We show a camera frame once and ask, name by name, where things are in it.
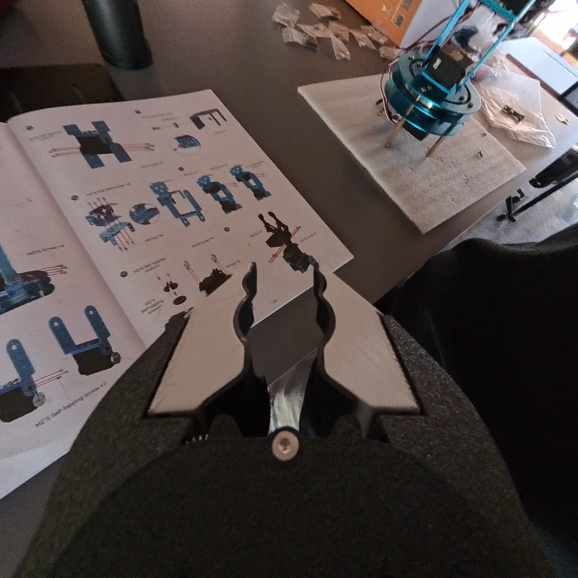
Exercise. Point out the black office chair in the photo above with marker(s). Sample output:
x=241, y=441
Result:
x=551, y=176

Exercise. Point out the blue toy robot arm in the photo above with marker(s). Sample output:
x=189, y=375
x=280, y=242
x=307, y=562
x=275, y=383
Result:
x=433, y=113

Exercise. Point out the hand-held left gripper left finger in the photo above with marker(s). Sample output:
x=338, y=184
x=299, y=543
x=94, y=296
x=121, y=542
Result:
x=198, y=361

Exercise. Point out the printed instruction sheet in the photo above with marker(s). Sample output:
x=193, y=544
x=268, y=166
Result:
x=135, y=225

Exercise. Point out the silver cross wrench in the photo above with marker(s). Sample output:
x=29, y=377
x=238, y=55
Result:
x=514, y=114

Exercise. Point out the white foam mat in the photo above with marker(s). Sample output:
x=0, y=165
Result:
x=429, y=180

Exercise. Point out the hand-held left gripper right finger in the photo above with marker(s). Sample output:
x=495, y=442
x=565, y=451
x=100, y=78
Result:
x=370, y=361

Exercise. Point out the large clear parts bag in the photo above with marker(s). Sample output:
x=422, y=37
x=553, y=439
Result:
x=533, y=126

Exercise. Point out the pile of clear parts bags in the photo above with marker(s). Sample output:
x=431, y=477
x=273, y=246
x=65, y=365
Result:
x=325, y=31

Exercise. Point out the large white cardboard box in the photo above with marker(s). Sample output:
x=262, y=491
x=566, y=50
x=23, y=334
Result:
x=384, y=18

